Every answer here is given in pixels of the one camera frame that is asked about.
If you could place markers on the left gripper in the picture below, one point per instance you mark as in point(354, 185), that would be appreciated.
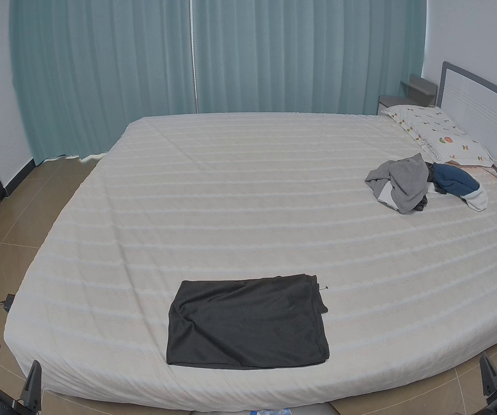
point(2, 398)

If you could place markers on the black T-shirt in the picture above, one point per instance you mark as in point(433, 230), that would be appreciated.
point(248, 322)

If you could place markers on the pile of clothes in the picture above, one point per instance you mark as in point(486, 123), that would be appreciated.
point(408, 180)

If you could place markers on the bed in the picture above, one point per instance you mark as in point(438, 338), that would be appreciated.
point(252, 197)

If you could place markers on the white printed pillow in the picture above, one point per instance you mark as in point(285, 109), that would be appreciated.
point(438, 134)

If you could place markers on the grey bedside table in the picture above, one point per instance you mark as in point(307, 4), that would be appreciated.
point(412, 91)

